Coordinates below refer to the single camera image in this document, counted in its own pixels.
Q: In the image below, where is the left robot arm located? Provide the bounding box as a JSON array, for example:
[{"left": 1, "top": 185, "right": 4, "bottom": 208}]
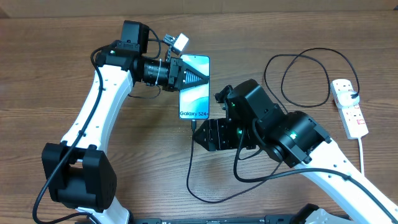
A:
[{"left": 42, "top": 21, "right": 210, "bottom": 223}]

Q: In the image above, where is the white power strip cord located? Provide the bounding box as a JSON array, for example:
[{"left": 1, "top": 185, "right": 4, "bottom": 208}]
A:
[{"left": 358, "top": 138, "right": 365, "bottom": 175}]

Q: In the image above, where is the blue Galaxy smartphone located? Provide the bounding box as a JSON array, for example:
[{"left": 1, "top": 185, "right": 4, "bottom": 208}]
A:
[{"left": 178, "top": 55, "right": 210, "bottom": 119}]

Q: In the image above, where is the white USB charger plug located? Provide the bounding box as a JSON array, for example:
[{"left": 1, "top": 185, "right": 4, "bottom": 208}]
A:
[{"left": 336, "top": 91, "right": 360, "bottom": 108}]

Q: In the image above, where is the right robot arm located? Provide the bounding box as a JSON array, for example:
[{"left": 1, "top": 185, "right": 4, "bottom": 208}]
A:
[{"left": 193, "top": 79, "right": 397, "bottom": 223}]

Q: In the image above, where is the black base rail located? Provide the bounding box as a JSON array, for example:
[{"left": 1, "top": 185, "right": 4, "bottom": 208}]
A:
[{"left": 74, "top": 203, "right": 352, "bottom": 224}]

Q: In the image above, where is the black USB charging cable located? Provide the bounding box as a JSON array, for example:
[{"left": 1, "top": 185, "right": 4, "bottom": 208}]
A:
[{"left": 185, "top": 47, "right": 361, "bottom": 204}]

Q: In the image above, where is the white power strip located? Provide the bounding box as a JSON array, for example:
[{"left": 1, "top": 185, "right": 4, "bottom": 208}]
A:
[{"left": 330, "top": 79, "right": 369, "bottom": 139}]

